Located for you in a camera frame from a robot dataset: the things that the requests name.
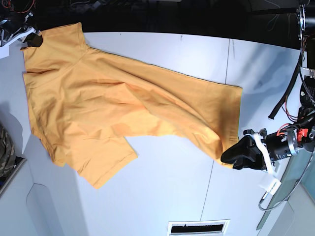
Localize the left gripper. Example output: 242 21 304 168
220 127 305 176

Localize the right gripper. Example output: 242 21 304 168
0 12 43 47

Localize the yellow t-shirt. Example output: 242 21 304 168
23 23 242 188

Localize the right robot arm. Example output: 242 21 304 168
0 0 43 48

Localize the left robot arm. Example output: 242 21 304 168
220 0 315 175

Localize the white right bin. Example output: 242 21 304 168
258 179 315 236

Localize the white bin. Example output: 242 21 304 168
0 159 64 236
258 179 315 236

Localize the white floor vent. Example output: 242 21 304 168
167 219 230 236

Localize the camouflage cloth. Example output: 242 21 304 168
0 124 16 177

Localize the white left bin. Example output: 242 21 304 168
0 159 64 236

